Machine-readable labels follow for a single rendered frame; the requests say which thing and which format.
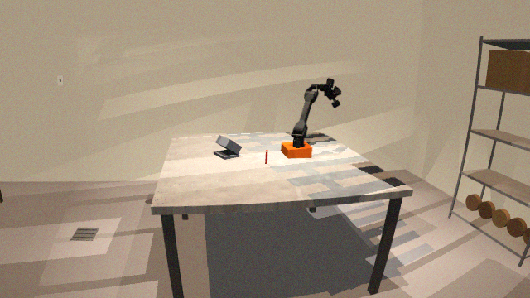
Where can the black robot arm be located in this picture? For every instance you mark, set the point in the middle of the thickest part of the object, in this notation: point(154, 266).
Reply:
point(310, 97)

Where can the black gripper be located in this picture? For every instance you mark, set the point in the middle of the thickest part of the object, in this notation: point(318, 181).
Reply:
point(335, 103)

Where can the grey sloped panel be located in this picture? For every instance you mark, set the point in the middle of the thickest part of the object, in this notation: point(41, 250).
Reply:
point(232, 151)

